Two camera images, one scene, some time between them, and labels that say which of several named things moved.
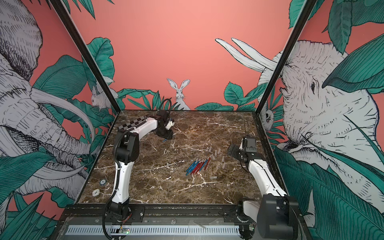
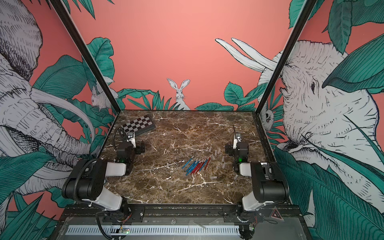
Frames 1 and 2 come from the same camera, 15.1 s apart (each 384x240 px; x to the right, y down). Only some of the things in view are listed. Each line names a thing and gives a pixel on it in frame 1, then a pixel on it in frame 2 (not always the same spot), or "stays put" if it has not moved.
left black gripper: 168,136 -> 140,148
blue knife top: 190,168 stays put
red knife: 201,166 stays put
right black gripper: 231,148 -> 230,147
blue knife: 192,167 stays put
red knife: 207,163 stays put
